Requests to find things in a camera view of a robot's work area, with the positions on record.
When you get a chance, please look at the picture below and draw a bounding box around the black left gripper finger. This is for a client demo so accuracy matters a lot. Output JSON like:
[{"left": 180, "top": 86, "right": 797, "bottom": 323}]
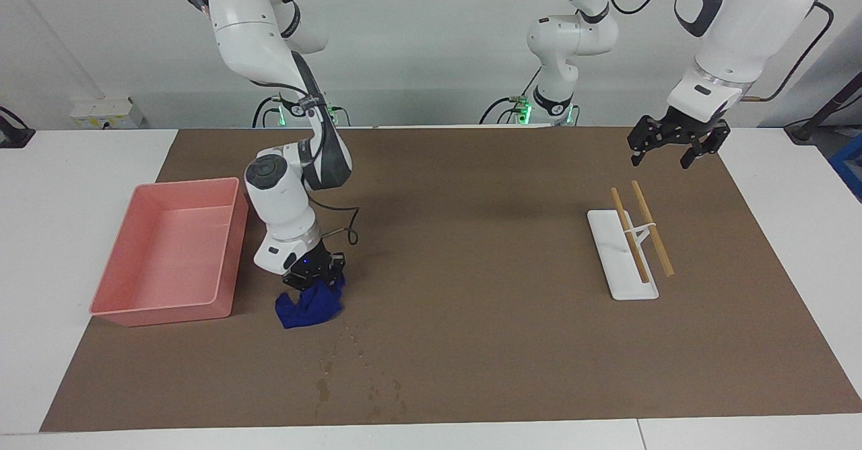
[
  {"left": 681, "top": 121, "right": 732, "bottom": 170},
  {"left": 628, "top": 116, "right": 667, "bottom": 168}
]

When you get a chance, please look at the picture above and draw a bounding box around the blue towel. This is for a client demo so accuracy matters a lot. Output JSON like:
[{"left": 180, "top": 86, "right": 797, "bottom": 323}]
[{"left": 275, "top": 275, "right": 347, "bottom": 330}]

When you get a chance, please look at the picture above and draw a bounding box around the black stand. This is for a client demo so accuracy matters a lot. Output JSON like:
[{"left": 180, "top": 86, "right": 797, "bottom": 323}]
[{"left": 785, "top": 71, "right": 862, "bottom": 145}]

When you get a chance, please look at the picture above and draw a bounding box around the brown table mat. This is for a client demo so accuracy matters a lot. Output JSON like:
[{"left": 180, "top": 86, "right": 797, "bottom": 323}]
[{"left": 39, "top": 125, "right": 862, "bottom": 433}]

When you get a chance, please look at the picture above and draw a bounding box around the pink plastic bin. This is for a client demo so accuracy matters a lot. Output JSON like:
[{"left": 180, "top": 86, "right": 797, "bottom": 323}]
[{"left": 90, "top": 177, "right": 249, "bottom": 328}]

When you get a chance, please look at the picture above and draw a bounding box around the blue box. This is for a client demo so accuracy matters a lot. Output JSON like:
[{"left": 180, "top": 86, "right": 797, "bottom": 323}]
[{"left": 830, "top": 133, "right": 862, "bottom": 203}]

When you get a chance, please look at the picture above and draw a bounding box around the white rack with wooden rods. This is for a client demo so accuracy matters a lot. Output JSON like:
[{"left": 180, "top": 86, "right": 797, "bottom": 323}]
[{"left": 587, "top": 180, "right": 675, "bottom": 301}]

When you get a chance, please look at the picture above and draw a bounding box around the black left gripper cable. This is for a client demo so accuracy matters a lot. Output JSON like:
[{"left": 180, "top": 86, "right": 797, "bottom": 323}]
[{"left": 601, "top": 0, "right": 836, "bottom": 104}]

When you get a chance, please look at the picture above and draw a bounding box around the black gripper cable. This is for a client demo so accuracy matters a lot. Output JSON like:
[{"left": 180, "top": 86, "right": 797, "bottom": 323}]
[
  {"left": 601, "top": 0, "right": 836, "bottom": 104},
  {"left": 251, "top": 79, "right": 360, "bottom": 246}
]

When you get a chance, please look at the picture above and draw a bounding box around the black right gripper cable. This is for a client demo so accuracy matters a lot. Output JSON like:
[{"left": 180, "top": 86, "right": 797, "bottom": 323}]
[{"left": 251, "top": 79, "right": 360, "bottom": 246}]

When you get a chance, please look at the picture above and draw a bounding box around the black base cable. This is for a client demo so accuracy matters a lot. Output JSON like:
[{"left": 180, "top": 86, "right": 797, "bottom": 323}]
[
  {"left": 479, "top": 66, "right": 543, "bottom": 126},
  {"left": 253, "top": 95, "right": 280, "bottom": 129}
]

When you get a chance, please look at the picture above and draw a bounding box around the white wall socket box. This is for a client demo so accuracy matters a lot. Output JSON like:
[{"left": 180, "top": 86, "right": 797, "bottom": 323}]
[{"left": 70, "top": 98, "right": 144, "bottom": 129}]

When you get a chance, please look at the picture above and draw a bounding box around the black clamp mount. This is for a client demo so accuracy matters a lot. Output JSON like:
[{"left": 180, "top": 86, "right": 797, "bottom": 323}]
[{"left": 0, "top": 105, "right": 36, "bottom": 149}]

